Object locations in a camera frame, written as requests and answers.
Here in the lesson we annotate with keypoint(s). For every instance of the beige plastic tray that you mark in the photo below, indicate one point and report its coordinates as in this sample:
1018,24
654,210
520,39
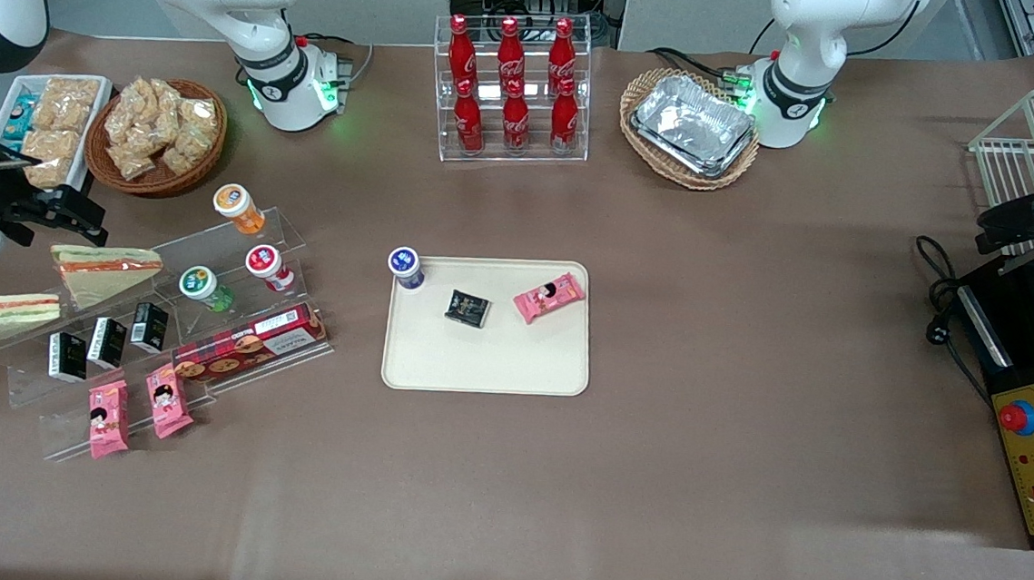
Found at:
512,362

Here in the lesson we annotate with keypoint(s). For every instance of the aluminium foil tray stack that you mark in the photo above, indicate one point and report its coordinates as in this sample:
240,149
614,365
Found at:
693,120

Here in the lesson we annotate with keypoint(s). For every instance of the wrapped cracker pack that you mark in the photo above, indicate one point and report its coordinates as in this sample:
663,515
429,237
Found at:
71,93
58,116
49,146

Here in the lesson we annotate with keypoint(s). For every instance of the clear bag of puffed snacks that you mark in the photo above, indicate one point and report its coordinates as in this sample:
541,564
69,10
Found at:
132,108
132,161
185,156
197,115

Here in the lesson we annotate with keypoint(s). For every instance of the brown wicker basket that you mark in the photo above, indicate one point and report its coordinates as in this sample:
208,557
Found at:
160,183

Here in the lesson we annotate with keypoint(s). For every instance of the blue snack pack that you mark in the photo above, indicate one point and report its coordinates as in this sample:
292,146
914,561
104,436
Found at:
19,117

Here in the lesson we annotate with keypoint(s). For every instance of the white rectangular dish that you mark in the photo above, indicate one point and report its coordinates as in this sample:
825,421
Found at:
11,100

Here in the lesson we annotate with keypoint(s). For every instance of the small black carton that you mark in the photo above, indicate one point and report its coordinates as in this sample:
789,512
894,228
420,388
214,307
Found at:
148,327
106,342
68,357

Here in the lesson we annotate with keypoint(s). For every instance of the green lid cup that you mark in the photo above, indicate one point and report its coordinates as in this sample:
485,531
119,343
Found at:
199,284

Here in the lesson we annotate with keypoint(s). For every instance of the orange lid cup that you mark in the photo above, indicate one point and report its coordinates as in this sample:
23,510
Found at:
234,203

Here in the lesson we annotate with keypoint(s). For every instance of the red lid cup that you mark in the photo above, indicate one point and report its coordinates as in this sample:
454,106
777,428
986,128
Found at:
266,263

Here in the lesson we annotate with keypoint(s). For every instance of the pink snack packet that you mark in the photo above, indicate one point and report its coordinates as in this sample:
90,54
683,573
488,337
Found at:
548,298
169,402
108,421

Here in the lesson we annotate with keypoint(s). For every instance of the clear acrylic tiered stand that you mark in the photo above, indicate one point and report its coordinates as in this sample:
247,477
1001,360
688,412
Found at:
289,233

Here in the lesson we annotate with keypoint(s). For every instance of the red cookie box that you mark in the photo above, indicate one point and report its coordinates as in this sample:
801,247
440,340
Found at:
249,344

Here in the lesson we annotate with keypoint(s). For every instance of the blue lid cup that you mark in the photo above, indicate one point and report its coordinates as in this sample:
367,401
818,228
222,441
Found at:
404,264

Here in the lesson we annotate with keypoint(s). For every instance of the black snack packet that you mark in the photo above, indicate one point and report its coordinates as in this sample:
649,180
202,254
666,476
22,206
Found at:
466,308

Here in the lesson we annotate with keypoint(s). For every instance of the red cola bottle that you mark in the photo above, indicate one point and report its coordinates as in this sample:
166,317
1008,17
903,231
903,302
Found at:
461,50
564,119
516,119
562,52
468,121
510,51

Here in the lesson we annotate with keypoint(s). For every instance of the clear acrylic bottle rack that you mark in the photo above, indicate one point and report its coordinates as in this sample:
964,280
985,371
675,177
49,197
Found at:
573,139

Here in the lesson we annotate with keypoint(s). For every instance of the light wicker basket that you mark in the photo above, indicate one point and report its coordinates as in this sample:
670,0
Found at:
688,180

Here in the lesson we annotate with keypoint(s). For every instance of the red emergency stop button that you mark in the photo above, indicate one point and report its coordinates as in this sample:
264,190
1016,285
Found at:
1018,417

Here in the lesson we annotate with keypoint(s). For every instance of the black sealing machine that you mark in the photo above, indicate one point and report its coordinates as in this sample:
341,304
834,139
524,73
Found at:
1031,362

